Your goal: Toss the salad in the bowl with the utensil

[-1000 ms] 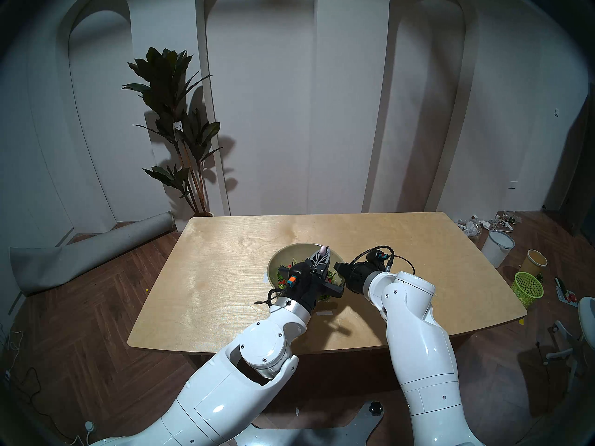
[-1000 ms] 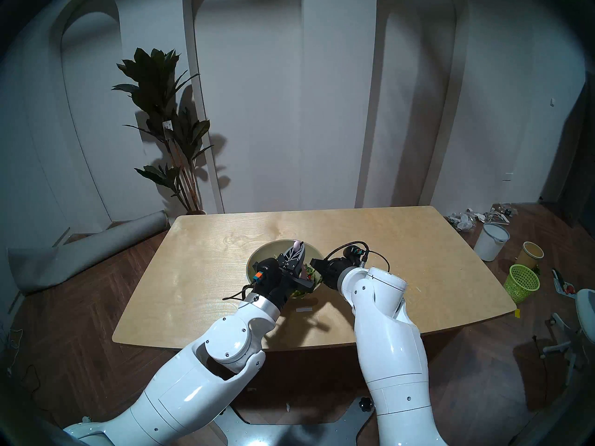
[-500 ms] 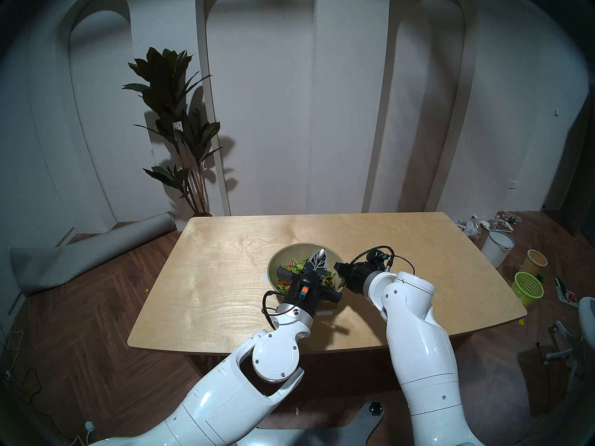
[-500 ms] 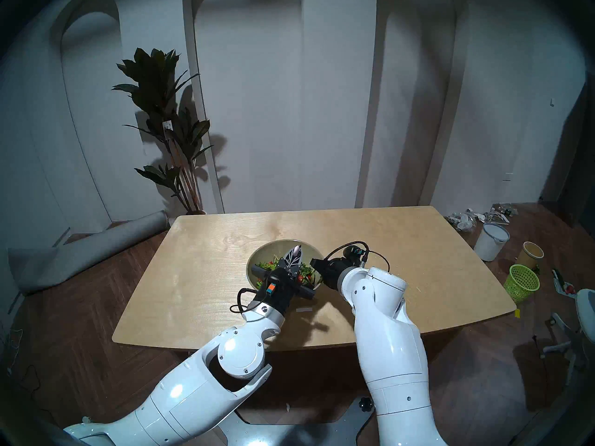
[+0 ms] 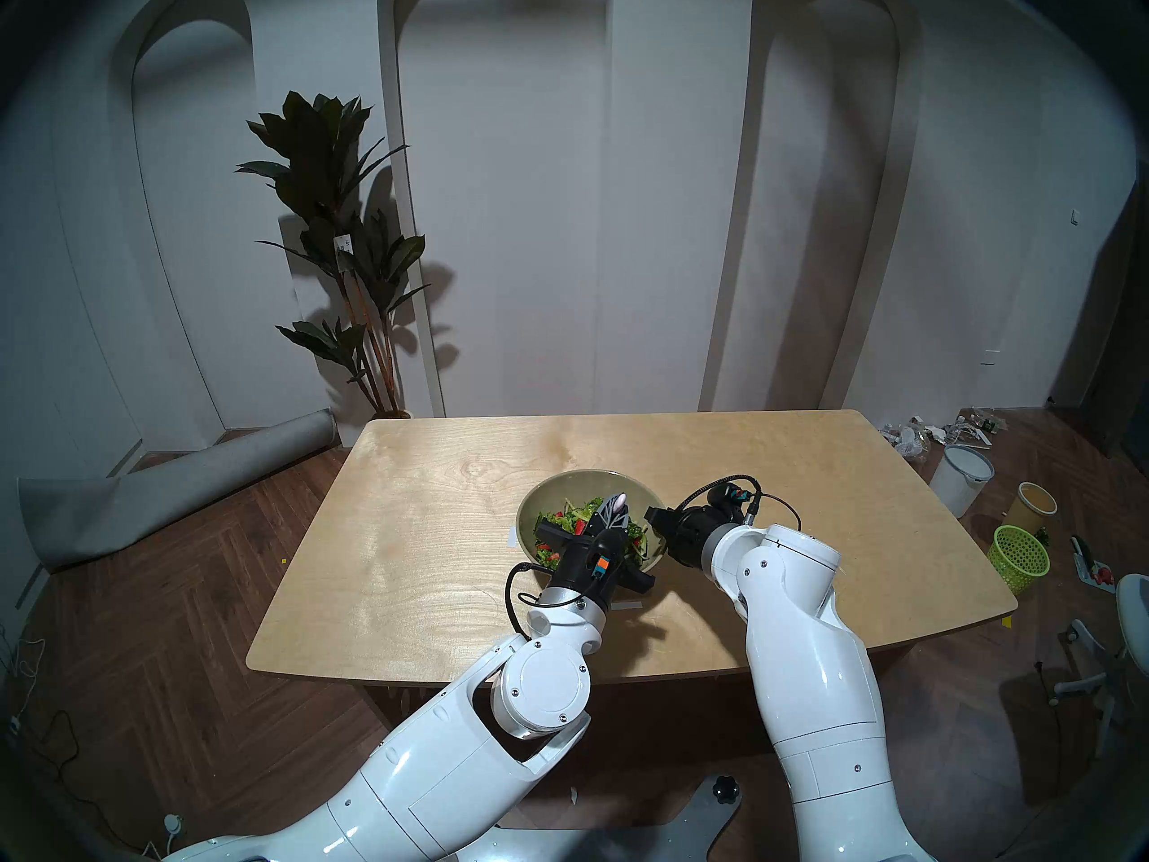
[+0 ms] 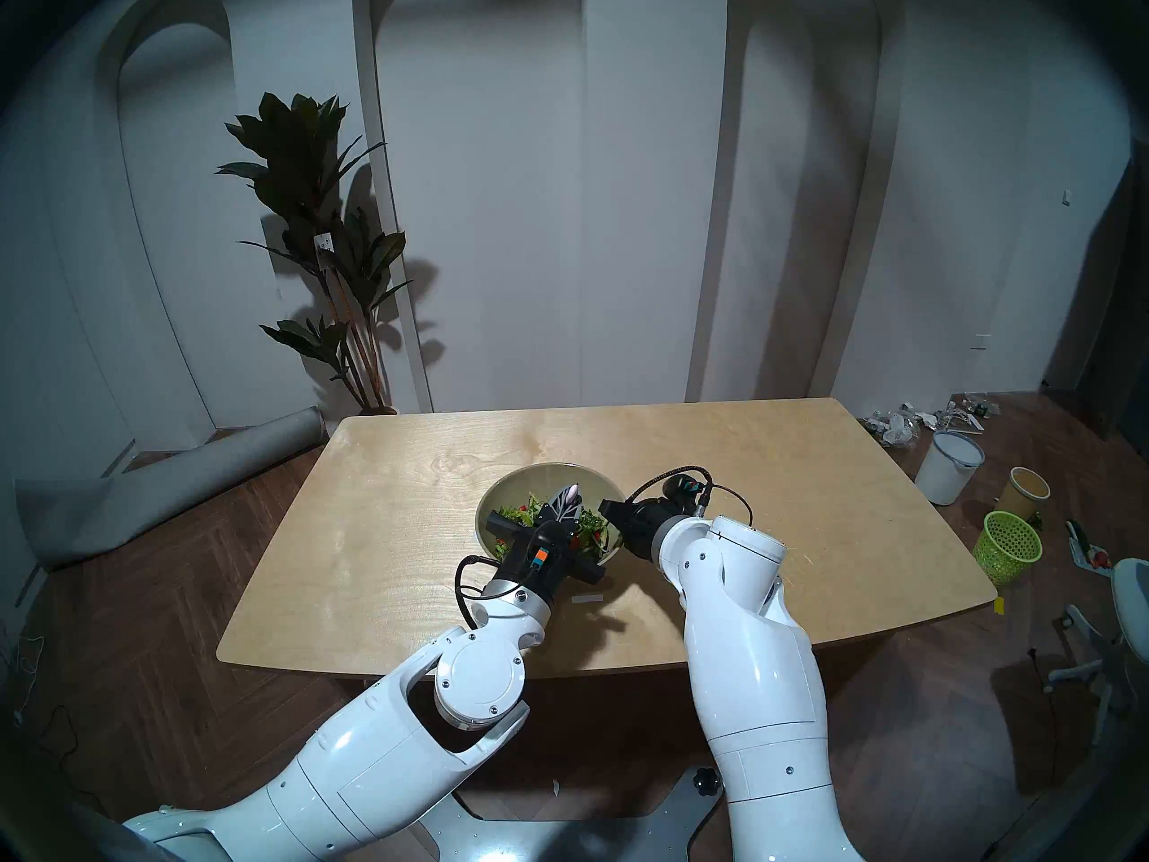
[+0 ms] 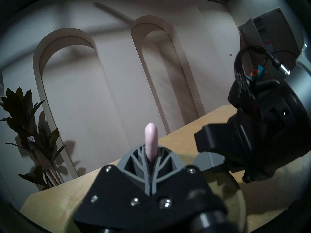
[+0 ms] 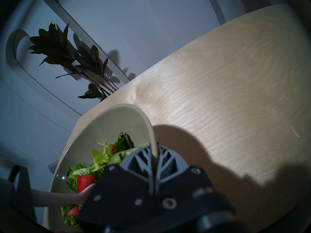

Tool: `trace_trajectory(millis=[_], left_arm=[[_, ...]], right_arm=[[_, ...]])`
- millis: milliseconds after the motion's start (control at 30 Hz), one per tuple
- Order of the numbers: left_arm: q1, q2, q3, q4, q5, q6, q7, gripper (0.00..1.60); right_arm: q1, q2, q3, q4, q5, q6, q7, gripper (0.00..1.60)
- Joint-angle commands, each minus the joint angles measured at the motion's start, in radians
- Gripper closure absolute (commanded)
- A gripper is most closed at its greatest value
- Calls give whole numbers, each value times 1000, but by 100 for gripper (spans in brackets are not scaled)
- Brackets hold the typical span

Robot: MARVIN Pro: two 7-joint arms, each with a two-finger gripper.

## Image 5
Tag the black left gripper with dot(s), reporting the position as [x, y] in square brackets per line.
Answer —
[574, 582]

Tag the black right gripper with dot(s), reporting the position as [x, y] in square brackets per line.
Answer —
[689, 537]

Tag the mixed green salad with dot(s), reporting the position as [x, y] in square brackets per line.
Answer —
[574, 514]

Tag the beige green salad bowl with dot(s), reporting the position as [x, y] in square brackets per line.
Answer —
[556, 492]

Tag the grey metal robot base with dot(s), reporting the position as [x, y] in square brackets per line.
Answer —
[646, 842]

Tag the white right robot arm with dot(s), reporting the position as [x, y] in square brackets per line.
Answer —
[808, 672]

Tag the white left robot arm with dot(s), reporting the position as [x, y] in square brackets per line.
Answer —
[431, 779]

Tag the black base knob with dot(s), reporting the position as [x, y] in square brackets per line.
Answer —
[723, 789]

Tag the crumpled white plastic wrappers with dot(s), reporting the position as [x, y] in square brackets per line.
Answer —
[911, 438]

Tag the white plastic bucket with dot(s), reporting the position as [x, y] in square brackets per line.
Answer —
[959, 483]

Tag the small packaging litter pile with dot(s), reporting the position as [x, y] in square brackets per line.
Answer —
[980, 422]

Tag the green mesh basket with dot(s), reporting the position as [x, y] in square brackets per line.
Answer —
[1019, 559]

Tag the beige paper cup bin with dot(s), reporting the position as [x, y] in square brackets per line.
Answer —
[1030, 510]

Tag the white plant tag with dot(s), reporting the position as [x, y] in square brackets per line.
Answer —
[342, 248]

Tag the rolled grey floor mat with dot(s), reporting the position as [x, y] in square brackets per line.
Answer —
[179, 492]

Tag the white cutting board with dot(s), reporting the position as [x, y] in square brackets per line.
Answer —
[1100, 575]

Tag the tall dark green potted plant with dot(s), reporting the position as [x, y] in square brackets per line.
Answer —
[323, 178]

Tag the white swivel chair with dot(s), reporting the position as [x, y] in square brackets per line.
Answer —
[1133, 618]

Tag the white power adapter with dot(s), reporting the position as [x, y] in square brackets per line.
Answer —
[171, 822]

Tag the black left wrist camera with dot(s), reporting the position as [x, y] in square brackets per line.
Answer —
[603, 555]

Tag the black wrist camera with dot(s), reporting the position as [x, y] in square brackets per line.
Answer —
[603, 555]
[725, 496]

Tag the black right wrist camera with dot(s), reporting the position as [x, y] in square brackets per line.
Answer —
[725, 496]

